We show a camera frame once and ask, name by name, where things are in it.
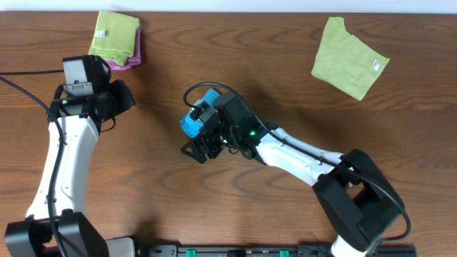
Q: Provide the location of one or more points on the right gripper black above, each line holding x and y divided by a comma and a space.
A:
205, 139

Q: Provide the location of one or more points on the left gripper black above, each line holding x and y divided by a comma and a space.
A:
127, 98

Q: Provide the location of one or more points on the blue microfiber cloth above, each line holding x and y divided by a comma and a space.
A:
193, 126

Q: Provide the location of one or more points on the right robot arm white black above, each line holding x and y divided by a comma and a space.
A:
356, 197

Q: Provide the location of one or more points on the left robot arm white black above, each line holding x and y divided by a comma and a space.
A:
56, 222

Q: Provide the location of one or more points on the pink folded cloth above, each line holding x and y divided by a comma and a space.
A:
135, 60

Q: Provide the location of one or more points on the green folded cloth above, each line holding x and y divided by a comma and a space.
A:
114, 37

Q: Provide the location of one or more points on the green cloth unfolded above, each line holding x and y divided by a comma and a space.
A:
345, 62

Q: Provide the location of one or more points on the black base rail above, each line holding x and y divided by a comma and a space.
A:
195, 251

